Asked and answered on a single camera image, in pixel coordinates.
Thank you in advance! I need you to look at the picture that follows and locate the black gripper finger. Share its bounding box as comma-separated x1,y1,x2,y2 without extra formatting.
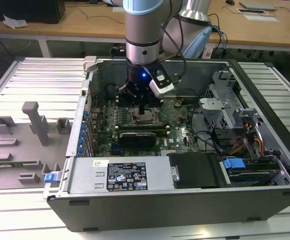
142,97,159,116
119,84,143,116

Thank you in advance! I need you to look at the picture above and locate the silver CPU plate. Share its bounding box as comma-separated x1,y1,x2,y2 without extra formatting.
134,110,156,123

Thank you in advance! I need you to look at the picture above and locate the metal socket cover frame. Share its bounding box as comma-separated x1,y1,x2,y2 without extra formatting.
132,107,161,125

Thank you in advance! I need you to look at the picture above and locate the CPU socket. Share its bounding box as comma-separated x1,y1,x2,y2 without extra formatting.
132,106,162,126

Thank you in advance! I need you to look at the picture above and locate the black drive bay cover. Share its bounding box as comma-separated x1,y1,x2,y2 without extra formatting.
167,152,223,190

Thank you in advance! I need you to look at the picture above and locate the black round board component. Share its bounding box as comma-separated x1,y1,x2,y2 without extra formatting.
106,83,118,101

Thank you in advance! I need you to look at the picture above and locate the black RAM stick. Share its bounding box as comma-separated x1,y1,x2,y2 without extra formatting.
113,127,170,137

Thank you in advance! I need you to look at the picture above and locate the green motherboard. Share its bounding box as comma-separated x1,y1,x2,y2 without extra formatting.
89,96,203,157

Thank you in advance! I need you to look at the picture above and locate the grey case hinge block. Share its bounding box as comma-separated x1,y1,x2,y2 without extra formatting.
83,55,100,74

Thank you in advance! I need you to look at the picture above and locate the wooden desk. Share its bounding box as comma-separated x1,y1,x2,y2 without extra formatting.
0,0,290,55

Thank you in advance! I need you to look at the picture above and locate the silver drive cage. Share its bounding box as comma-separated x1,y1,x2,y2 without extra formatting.
198,69,263,131

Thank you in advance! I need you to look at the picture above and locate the silver power supply box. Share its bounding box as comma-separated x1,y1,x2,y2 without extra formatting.
67,157,180,195

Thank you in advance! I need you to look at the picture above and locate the black open PC case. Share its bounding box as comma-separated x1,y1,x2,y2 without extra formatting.
42,55,290,233

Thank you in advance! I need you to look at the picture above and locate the blue disk carrier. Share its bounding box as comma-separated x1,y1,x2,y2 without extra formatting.
223,157,246,174

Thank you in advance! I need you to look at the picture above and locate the grey parts rack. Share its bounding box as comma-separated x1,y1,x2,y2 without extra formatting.
0,101,73,191

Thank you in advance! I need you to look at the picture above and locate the black hard disk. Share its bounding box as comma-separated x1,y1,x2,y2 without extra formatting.
227,163,279,187

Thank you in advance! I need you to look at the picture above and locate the black box on desk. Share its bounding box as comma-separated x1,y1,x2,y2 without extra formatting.
0,0,67,25

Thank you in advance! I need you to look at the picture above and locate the white crumpled paper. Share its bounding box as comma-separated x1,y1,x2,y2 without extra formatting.
3,13,29,30

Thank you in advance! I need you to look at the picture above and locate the grey flat laptop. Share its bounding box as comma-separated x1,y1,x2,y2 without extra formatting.
239,0,277,12

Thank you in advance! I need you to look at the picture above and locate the green RAM stick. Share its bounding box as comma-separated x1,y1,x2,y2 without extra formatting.
0,162,25,168

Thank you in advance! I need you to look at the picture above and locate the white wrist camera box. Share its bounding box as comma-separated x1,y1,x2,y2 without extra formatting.
148,69,176,99

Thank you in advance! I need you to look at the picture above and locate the black camera cable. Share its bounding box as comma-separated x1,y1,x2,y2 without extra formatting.
159,0,188,85

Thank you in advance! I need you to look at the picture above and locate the black internal cable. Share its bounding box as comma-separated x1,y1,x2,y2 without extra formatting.
189,104,225,154

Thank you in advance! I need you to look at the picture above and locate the blue hanging cable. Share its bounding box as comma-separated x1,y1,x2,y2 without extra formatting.
211,23,228,61

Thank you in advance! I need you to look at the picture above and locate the orange yellow wire bundle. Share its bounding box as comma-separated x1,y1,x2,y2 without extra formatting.
231,121,264,156

